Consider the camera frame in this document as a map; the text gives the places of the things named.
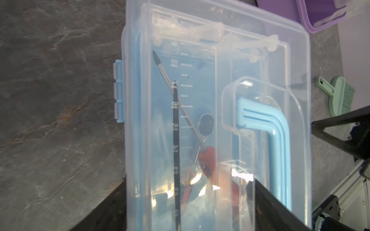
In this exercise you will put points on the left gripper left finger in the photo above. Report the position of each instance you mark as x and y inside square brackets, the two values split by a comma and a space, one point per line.
[109, 215]

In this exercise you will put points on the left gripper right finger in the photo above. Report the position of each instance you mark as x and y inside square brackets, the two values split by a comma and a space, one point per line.
[272, 215]

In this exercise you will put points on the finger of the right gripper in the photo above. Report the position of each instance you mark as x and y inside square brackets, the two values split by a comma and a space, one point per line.
[359, 143]

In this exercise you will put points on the blue toolbox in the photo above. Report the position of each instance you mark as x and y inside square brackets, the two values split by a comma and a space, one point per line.
[249, 69]

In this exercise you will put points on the purple toolbox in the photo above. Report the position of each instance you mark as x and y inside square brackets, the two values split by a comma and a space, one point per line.
[314, 15]

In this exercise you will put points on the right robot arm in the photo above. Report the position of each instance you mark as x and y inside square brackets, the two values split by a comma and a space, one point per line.
[327, 216]

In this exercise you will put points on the green dustpan brush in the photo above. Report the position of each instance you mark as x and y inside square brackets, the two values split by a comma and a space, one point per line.
[340, 94]

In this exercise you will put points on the black red screwdriver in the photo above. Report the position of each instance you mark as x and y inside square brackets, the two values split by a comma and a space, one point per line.
[205, 128]

